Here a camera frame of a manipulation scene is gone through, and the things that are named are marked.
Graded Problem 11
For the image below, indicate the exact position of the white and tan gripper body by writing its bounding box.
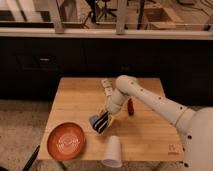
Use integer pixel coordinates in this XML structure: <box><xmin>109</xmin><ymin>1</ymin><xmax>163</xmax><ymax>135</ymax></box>
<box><xmin>98</xmin><ymin>108</ymin><xmax>114</xmax><ymax>127</ymax></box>

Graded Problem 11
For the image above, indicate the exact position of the black striped gripper finger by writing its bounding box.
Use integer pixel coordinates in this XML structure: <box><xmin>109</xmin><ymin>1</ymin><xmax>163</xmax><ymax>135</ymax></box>
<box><xmin>97</xmin><ymin>118</ymin><xmax>111</xmax><ymax>134</ymax></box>
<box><xmin>94</xmin><ymin>113</ymin><xmax>108</xmax><ymax>130</ymax></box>

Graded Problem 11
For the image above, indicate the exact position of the blue eraser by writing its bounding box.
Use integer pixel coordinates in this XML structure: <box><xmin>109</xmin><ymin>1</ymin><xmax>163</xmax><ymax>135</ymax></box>
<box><xmin>89</xmin><ymin>115</ymin><xmax>98</xmax><ymax>128</ymax></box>

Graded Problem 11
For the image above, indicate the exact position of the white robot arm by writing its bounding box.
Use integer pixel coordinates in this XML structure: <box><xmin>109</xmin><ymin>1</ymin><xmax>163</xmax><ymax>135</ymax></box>
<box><xmin>92</xmin><ymin>75</ymin><xmax>213</xmax><ymax>171</ymax></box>

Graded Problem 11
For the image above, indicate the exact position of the red chili pepper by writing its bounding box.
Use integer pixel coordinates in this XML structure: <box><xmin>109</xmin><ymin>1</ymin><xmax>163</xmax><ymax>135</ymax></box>
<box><xmin>127</xmin><ymin>98</ymin><xmax>134</xmax><ymax>116</ymax></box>

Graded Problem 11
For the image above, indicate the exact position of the orange patterned bowl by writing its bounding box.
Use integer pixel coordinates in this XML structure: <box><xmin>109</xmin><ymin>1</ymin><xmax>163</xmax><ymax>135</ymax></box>
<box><xmin>47</xmin><ymin>122</ymin><xmax>86</xmax><ymax>161</ymax></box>

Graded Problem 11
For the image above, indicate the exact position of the white paper cup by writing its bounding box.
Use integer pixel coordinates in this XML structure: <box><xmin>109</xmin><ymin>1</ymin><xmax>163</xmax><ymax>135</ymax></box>
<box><xmin>102</xmin><ymin>136</ymin><xmax>122</xmax><ymax>168</ymax></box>

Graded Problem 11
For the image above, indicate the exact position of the wooden table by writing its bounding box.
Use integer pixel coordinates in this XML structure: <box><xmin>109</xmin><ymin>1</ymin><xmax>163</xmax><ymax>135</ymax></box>
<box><xmin>38</xmin><ymin>77</ymin><xmax>183</xmax><ymax>161</ymax></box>

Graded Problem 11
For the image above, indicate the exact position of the black cabinet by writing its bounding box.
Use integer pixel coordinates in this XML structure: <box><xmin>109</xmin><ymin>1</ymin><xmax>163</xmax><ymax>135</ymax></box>
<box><xmin>0</xmin><ymin>37</ymin><xmax>213</xmax><ymax>106</ymax></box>

